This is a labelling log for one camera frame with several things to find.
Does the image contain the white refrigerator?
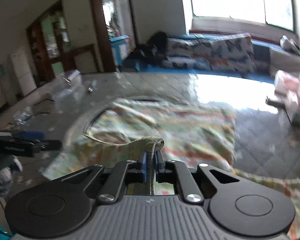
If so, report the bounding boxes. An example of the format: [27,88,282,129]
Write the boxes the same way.
[0,47,37,113]

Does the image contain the black clothing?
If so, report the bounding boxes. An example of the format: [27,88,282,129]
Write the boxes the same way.
[129,31,169,67]

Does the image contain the patterned children's pants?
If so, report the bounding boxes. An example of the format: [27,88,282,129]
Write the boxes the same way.
[44,97,300,238]

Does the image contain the window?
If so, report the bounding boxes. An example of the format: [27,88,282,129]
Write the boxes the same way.
[180,0,294,31]

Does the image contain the white bag of tissues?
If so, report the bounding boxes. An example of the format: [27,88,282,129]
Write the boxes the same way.
[274,70,300,98]

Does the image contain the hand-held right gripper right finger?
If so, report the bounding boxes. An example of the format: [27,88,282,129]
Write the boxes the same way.
[155,152,240,203]

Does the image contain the blue sofa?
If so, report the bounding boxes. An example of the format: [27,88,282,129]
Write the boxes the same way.
[122,34,300,83]

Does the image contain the wooden glazed door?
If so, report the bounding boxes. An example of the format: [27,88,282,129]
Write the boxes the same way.
[26,0,71,81]

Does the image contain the grey pillow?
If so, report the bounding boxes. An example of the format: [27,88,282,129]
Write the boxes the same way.
[269,49,300,78]

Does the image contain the panda plush toy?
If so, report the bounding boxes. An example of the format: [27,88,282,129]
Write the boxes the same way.
[280,35,300,52]

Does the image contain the blue plastic bin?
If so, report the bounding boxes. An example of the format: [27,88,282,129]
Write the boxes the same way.
[109,35,129,66]

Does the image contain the brown wooden door frame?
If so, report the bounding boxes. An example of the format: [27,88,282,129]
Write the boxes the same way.
[87,0,117,73]

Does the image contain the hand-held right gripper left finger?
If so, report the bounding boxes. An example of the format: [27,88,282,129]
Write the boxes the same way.
[51,152,147,204]

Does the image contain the flat grey box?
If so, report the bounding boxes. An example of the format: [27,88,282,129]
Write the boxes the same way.
[266,96,286,107]

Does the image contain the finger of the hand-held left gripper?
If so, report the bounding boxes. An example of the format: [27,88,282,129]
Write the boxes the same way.
[12,131,46,141]
[32,140,62,152]

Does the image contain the large butterfly print pillow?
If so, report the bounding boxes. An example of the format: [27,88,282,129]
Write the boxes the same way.
[210,34,256,73]

